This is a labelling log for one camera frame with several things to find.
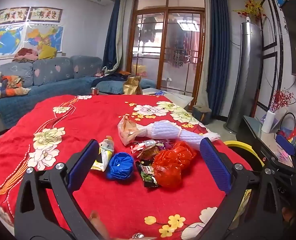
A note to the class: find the colourful patchwork blanket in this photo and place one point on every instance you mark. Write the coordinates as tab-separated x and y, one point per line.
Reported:
7	85

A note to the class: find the red plastic bag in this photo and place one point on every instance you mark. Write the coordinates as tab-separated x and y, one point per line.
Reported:
166	172
185	153

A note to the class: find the blue storage stool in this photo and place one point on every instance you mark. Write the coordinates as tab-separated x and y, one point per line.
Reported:
201	113

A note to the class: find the white red wrapper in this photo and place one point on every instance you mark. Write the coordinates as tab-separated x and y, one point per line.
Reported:
140	145

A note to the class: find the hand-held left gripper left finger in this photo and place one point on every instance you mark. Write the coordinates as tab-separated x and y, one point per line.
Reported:
84	165

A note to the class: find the blue patterned sofa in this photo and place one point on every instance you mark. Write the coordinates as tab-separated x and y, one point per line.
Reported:
50	85

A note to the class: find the wooden framed glass door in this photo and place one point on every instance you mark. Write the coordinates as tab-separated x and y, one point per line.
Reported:
165	42

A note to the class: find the framed calligraphy picture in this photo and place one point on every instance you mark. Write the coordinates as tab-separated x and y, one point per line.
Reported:
11	16
45	14

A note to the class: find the yellow white wrapper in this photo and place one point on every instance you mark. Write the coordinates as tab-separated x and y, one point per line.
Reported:
104	155

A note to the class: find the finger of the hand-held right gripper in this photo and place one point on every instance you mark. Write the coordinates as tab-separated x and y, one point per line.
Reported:
265	152
285	143

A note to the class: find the yellow rimmed black trash bin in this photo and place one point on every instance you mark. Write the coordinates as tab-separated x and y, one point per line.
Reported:
240	145

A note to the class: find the red can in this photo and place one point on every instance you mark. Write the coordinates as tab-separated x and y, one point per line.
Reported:
95	90

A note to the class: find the yellow cushion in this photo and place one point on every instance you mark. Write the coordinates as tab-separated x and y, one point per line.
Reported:
47	52

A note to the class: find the colourful country map poster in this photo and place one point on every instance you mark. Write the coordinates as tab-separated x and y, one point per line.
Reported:
45	38

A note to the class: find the gold gift bag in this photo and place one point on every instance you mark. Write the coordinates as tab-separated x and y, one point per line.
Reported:
132	86

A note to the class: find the red brown snack packet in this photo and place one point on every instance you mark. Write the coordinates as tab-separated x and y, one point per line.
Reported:
149	153

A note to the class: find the dark television cabinet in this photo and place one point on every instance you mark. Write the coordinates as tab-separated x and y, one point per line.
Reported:
248	130

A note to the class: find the small white camera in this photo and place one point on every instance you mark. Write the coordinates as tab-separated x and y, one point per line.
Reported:
248	20

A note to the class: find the black green snack packet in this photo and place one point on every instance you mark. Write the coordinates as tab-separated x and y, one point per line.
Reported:
146	175

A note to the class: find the blue curtain with beige lining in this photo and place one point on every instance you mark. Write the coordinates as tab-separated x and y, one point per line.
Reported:
111	42

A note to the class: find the purple wrapper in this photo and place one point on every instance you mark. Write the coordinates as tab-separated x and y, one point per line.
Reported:
166	145

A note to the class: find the yellow cardboard box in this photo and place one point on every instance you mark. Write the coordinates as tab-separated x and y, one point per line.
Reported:
140	70

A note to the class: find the translucent white plastic bag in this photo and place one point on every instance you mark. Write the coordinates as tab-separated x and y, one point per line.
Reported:
127	130

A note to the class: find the red floral blanket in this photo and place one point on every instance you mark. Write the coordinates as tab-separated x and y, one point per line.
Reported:
87	120

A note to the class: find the pile of clothes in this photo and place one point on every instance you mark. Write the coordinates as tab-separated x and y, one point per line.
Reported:
25	55

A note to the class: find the silver tower air conditioner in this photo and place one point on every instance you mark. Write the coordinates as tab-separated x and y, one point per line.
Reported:
248	75

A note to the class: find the world map poster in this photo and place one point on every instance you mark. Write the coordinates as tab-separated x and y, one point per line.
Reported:
5	42

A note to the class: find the person's left hand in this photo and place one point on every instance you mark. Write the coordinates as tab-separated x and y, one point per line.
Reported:
97	223

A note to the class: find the glass top coffee table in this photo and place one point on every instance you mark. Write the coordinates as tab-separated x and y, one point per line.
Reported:
173	97

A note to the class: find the blue plastic bag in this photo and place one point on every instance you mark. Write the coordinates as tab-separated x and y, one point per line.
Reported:
120	166

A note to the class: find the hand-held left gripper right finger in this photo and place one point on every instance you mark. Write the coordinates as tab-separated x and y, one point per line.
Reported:
215	165

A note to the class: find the yellow red artificial flowers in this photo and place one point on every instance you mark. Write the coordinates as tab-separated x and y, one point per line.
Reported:
250	8

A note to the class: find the white ribbed vase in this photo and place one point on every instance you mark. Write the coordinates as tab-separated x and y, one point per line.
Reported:
267	122

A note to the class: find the white foam fruit net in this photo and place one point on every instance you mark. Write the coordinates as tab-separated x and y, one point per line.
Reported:
168	130

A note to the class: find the person's right hand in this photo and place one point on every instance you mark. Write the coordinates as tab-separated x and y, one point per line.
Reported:
288	213

